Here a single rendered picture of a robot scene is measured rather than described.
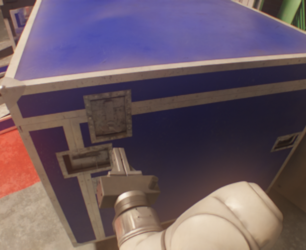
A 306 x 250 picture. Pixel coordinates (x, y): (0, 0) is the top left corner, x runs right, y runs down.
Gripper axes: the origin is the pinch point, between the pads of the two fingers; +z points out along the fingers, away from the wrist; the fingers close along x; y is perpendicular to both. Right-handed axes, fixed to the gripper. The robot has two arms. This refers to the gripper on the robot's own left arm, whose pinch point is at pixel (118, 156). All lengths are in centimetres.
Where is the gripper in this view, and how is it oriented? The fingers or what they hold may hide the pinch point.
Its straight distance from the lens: 60.5
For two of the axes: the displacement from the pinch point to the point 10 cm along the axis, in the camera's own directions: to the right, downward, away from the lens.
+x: -9.0, -0.6, -4.3
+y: 3.1, -7.8, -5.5
